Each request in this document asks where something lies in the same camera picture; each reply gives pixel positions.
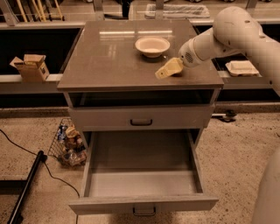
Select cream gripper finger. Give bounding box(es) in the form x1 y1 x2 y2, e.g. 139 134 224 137
155 58 184 79

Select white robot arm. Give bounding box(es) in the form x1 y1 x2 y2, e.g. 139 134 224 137
156 6 280 224

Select closed grey upper drawer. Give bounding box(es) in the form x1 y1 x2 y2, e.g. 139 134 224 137
69 105 214 131

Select open grey middle drawer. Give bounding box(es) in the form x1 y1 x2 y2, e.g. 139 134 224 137
69 129 218 216

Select white paper bowl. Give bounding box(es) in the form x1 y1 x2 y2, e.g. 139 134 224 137
135 37 170 58

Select clear plastic tray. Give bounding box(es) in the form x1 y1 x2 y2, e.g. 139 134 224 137
144 3 211 20

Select white foam takeout container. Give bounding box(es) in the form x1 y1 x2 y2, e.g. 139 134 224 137
226 60 259 77

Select grey cabinet with glossy top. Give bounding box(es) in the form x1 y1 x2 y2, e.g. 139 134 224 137
58 20 223 144

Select black caster wheel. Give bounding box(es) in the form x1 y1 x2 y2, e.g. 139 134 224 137
224 110 237 123

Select small cardboard box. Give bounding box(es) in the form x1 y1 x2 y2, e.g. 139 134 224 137
10 54 49 82

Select yellow wooden sticks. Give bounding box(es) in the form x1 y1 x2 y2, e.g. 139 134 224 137
15 0 65 22

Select black metal stand leg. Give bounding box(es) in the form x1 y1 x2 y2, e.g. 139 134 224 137
7 150 47 224

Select wire basket with snacks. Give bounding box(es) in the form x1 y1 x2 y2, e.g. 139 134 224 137
47 118 87 166

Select black floor cable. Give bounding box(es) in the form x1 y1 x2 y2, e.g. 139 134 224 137
0 129 81 224

